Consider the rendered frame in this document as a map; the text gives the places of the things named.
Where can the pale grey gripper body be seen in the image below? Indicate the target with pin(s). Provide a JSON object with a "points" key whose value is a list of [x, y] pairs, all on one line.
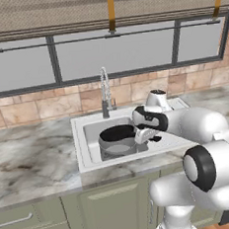
{"points": [[144, 136]]}

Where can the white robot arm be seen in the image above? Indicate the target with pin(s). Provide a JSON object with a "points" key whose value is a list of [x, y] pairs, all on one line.
{"points": [[200, 128]]}

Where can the grey pot with black rim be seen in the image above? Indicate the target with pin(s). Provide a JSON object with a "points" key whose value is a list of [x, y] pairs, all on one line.
{"points": [[117, 142]]}

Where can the white sink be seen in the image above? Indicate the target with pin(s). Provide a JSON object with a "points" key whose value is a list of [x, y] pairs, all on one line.
{"points": [[81, 146]]}

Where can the chrome spring tap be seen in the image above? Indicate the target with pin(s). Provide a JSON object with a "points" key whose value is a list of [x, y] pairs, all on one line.
{"points": [[104, 87]]}

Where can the grey framed window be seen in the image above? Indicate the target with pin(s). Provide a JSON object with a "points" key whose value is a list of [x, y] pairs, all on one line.
{"points": [[113, 52]]}

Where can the grey blind rail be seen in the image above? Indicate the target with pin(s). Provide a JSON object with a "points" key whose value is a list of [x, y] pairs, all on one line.
{"points": [[63, 42]]}

